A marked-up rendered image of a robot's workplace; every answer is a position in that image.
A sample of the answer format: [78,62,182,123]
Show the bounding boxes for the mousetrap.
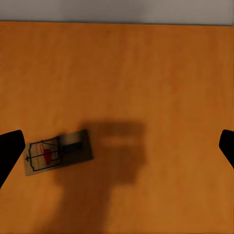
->
[22,129,94,176]

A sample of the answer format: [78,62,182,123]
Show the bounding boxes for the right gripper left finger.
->
[0,130,26,188]

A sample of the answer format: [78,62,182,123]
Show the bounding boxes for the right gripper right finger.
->
[219,130,234,168]

